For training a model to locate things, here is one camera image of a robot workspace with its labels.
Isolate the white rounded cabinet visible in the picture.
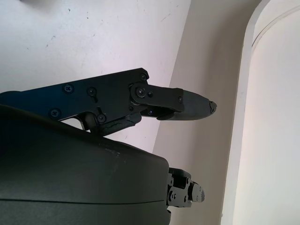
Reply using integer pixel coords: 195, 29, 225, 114
240, 0, 300, 225

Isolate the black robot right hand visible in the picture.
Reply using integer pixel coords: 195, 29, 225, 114
0, 67, 217, 225

